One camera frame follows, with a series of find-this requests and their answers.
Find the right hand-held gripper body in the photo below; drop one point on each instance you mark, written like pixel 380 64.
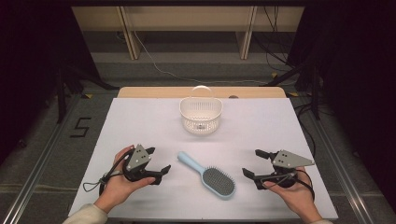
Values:
pixel 289 160

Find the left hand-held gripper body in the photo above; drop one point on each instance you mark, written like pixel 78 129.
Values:
pixel 138 158

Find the light blue hairbrush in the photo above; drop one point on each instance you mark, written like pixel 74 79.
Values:
pixel 218 182

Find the white plastic basket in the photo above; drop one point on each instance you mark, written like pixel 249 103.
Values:
pixel 186 119

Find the person's left hand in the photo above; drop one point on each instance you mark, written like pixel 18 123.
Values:
pixel 118 186

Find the person's right hand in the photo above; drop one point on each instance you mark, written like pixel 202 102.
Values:
pixel 295 196

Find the white table mat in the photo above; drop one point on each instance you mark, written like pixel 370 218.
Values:
pixel 249 130

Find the light wooden table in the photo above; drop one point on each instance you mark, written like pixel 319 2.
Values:
pixel 155 92

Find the black metal stand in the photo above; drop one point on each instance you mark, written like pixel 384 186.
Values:
pixel 60 93
pixel 316 99

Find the yellow floor tape piece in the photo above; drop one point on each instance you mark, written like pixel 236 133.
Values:
pixel 88 95
pixel 274 75
pixel 292 94

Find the dark curtain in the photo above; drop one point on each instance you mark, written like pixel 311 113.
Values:
pixel 367 77
pixel 25 62

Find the metal floor rail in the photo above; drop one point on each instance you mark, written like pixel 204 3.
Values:
pixel 31 183
pixel 350 196

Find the beige wooden furniture frame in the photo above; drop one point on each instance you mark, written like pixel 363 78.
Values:
pixel 186 18

